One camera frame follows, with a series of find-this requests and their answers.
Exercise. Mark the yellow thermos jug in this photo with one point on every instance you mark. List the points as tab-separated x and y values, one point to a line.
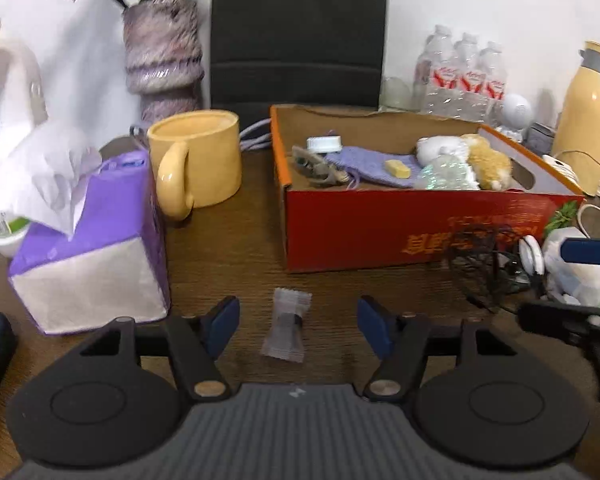
585	120

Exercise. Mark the clear glass cup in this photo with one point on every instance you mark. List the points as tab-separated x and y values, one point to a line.
397	95

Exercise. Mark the small yellow block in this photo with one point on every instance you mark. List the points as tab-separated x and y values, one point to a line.
397	168

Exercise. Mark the white power adapter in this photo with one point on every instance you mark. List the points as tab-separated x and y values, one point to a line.
560	164

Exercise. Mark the white robot figure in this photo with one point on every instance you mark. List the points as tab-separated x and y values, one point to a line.
517	110

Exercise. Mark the clear candy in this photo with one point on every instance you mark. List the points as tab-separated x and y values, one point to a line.
285	320

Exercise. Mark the white detergent bottle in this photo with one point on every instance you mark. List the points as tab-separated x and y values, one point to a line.
30	85

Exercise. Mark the yellow mug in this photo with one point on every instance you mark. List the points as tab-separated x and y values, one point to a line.
205	160

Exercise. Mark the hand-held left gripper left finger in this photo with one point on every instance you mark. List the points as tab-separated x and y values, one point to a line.
225	322

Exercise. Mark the small grey box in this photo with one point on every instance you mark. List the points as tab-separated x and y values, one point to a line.
540	137

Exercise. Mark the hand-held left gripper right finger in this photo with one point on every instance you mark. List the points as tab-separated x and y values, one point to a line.
375	325

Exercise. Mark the orange cardboard box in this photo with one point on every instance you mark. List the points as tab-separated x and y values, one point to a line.
360	225

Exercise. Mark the clear water bottle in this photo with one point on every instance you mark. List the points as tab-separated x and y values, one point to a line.
467	80
437	75
495	85

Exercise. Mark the purple tissue box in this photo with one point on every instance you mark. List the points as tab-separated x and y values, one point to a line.
90	270

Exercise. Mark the black paper bag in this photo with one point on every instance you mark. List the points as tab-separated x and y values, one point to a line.
300	25

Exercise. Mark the iridescent plastic bag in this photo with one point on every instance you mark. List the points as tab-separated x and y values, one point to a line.
445	175

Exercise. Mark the white yellow plush toy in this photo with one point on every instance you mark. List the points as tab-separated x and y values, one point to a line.
490	165

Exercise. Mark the white round case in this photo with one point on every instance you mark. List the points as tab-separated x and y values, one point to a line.
534	255

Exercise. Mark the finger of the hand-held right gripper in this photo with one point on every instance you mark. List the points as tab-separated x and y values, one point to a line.
555	317
590	251

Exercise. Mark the purple knitted pouch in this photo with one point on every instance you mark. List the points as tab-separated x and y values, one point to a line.
365	165

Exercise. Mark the purple grey ceramic vase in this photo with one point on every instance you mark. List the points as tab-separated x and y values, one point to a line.
162	50

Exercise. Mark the white bottle green label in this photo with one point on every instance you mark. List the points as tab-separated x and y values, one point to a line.
5	232

